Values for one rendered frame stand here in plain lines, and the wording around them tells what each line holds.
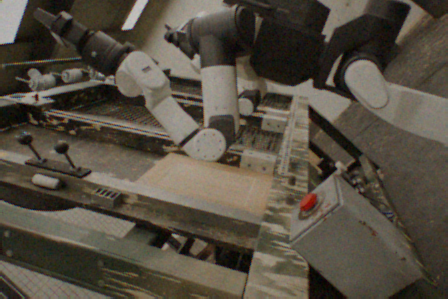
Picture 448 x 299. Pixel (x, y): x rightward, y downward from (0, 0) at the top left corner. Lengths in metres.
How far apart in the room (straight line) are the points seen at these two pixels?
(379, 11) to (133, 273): 0.87
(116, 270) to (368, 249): 0.48
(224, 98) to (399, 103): 0.49
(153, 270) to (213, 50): 0.49
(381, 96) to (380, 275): 0.51
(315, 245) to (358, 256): 0.07
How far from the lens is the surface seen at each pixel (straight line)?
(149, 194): 0.93
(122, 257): 0.71
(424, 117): 1.04
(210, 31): 0.78
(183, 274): 0.67
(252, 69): 0.92
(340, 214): 0.54
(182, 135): 0.77
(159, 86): 0.77
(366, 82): 0.94
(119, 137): 1.34
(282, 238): 0.81
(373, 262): 0.59
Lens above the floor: 1.13
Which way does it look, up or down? level
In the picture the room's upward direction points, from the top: 48 degrees counter-clockwise
